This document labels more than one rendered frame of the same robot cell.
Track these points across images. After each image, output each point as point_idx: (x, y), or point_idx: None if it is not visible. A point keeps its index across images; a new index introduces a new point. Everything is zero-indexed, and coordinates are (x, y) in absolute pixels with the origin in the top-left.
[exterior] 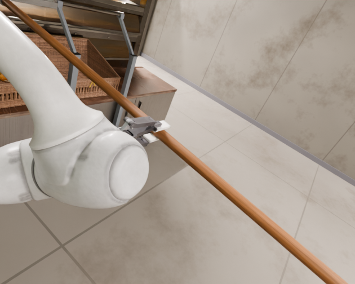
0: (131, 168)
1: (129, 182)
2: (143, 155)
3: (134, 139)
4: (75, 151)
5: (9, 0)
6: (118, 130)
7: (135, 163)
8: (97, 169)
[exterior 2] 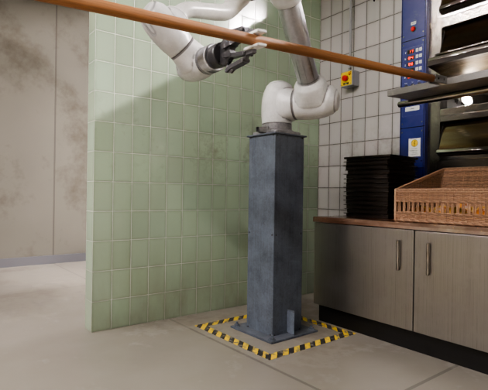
0: (146, 7)
1: None
2: (150, 2)
3: (158, 1)
4: None
5: (434, 75)
6: (168, 7)
7: (147, 5)
8: None
